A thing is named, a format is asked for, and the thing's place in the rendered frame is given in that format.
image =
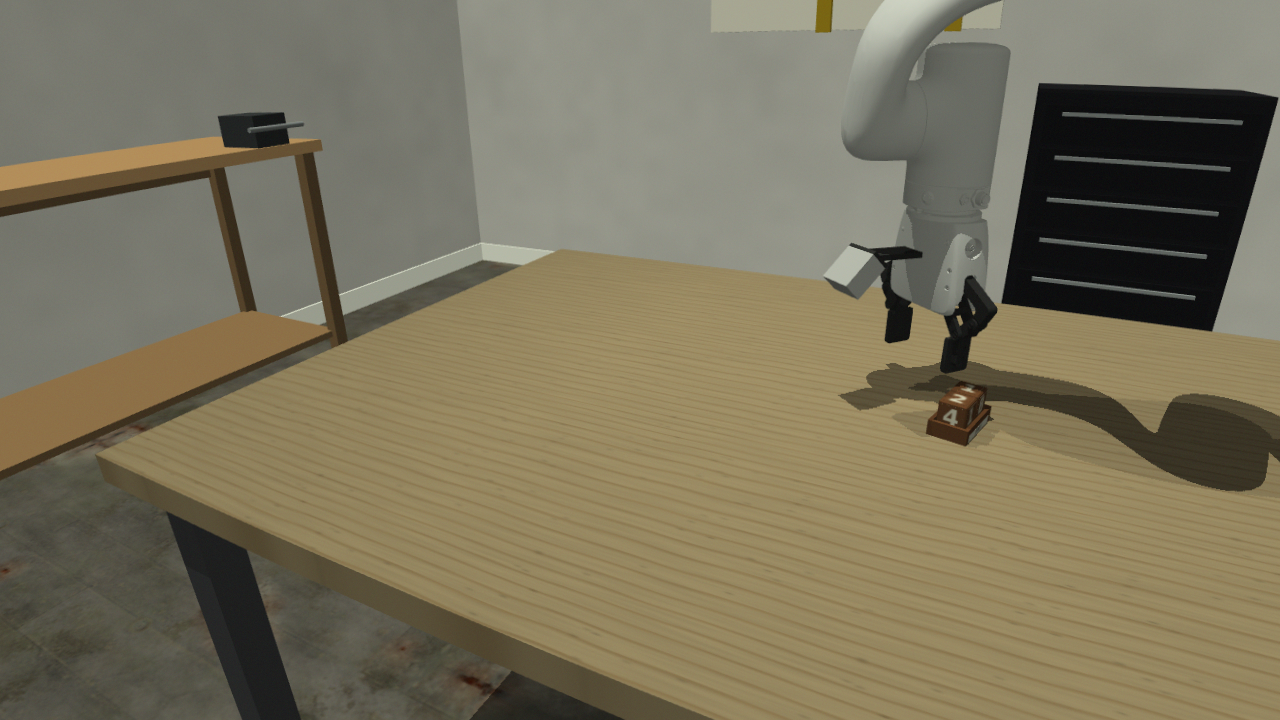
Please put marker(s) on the brown wooden tray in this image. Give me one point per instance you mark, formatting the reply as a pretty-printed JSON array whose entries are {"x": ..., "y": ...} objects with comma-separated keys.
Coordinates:
[{"x": 956, "y": 434}]

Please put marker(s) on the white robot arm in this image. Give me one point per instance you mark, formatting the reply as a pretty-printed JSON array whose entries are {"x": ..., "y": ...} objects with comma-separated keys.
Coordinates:
[{"x": 945, "y": 122}]

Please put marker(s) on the brown number cube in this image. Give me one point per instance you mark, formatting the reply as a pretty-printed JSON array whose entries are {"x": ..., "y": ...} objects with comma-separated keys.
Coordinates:
[
  {"x": 976, "y": 391},
  {"x": 956, "y": 409}
]

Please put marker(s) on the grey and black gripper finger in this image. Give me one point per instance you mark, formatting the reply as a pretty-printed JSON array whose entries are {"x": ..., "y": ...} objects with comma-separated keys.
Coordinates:
[
  {"x": 899, "y": 316},
  {"x": 956, "y": 347}
]

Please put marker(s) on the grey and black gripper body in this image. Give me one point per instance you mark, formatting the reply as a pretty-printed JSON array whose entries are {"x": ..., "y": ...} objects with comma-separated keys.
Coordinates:
[{"x": 948, "y": 258}]

